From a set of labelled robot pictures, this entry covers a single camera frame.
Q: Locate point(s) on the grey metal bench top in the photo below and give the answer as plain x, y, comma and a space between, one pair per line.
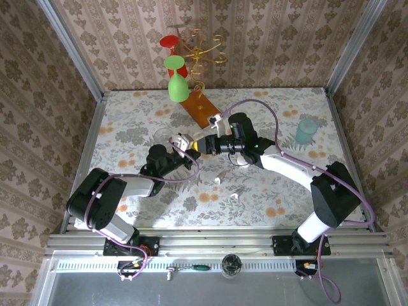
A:
223, 293

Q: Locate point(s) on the white earbud charging case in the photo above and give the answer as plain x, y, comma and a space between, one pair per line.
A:
244, 162

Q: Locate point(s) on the dark round glass dome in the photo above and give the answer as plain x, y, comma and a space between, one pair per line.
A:
231, 264

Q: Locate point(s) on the teal textured plastic cup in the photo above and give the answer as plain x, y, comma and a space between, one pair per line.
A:
306, 134

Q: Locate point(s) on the aluminium frame post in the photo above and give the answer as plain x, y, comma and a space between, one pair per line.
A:
355, 48
71, 48

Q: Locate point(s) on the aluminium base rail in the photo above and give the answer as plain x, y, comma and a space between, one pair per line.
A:
216, 242

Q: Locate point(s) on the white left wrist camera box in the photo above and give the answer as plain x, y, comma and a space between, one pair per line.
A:
181, 140

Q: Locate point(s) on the red wine glass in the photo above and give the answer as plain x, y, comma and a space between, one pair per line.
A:
169, 41

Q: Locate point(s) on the floral patterned tablecloth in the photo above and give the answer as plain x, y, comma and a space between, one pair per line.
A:
255, 207

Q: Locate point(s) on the green wine glass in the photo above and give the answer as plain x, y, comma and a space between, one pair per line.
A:
178, 90

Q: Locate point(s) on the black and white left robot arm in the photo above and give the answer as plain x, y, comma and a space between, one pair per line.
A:
95, 204

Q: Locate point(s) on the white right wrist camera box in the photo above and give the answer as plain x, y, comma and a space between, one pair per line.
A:
218, 122

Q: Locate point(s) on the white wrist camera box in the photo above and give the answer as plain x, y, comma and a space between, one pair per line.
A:
181, 140
218, 122

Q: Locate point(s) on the aluminium table side rail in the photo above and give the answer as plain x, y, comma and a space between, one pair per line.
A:
341, 127
86, 153

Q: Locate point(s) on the clear drinking glass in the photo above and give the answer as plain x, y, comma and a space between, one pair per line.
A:
161, 135

